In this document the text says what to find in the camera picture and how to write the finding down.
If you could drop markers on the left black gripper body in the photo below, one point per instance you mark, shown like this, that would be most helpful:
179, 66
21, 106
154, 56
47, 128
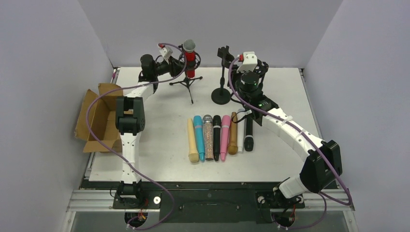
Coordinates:
181, 63

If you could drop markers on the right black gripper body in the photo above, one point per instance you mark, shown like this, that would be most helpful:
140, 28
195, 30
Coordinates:
262, 65

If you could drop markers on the black round-base shock-mount stand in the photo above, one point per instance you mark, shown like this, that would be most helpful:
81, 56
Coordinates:
261, 69

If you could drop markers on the black tripod shock-mount stand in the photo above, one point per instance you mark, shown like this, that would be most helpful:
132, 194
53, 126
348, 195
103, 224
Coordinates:
186, 82

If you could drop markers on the red glitter microphone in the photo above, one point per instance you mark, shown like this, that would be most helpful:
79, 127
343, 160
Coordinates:
189, 51

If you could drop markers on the black clip microphone stand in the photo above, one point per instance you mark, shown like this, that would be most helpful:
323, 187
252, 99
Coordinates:
221, 95

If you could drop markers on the white microphone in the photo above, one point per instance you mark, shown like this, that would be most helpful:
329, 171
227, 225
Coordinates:
240, 130

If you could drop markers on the black microphone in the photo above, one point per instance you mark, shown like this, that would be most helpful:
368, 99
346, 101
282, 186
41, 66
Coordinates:
216, 136
248, 140

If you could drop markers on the blue microphone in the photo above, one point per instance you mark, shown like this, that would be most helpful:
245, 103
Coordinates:
199, 138

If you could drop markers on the pink microphone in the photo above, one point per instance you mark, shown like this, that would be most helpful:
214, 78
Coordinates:
225, 128

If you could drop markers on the silver glitter microphone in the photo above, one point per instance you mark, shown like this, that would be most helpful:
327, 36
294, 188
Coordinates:
208, 137

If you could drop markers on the gold microphone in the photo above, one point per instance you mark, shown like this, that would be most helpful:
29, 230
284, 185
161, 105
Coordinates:
232, 144

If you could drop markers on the brown cardboard box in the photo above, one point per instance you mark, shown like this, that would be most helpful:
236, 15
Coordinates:
102, 117

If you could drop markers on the cream microphone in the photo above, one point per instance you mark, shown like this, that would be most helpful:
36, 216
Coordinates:
193, 152

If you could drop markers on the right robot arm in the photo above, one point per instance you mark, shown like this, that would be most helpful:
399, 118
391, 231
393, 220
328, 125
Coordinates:
322, 160

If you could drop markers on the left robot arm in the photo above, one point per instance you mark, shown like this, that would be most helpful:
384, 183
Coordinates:
130, 120

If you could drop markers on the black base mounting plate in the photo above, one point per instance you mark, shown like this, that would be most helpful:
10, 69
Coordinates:
210, 202

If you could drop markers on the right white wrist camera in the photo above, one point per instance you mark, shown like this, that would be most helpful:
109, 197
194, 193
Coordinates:
248, 62

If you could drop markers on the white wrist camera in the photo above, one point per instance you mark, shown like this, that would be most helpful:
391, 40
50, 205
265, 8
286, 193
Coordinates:
248, 62
166, 52

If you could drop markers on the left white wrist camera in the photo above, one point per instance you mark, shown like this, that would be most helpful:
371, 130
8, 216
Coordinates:
166, 52

